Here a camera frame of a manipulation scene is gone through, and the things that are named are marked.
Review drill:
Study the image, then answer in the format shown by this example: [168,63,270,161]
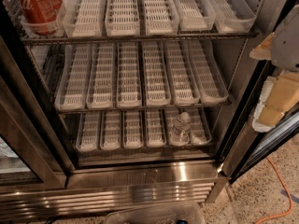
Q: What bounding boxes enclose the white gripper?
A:
[249,5,299,133]

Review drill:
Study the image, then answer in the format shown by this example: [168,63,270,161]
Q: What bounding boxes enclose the clear plastic water bottle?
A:
[171,112,191,146]

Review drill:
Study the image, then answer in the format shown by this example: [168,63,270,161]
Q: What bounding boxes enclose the glass fridge door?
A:
[228,0,299,181]

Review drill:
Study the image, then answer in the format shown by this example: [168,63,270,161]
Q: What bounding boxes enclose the stainless steel fridge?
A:
[0,0,298,224]

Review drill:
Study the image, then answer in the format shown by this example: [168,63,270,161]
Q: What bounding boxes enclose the clear plastic bin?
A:
[104,202,206,224]

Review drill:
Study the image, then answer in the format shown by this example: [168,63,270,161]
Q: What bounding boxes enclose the clear tray under cola can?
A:
[21,0,70,37]

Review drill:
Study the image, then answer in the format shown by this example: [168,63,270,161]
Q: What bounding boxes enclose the red cola can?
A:
[18,0,63,23]

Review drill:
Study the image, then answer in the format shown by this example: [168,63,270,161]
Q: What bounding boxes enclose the top wire shelf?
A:
[21,30,258,46]

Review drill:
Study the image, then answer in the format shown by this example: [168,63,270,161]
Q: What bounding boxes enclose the wire shelf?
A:
[21,30,258,46]
[56,99,232,114]
[78,143,214,161]

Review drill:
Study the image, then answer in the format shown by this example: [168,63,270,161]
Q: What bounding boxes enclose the middle wire shelf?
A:
[56,99,232,114]

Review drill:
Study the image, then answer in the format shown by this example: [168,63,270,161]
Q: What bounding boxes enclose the bottom wire shelf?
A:
[78,143,214,161]

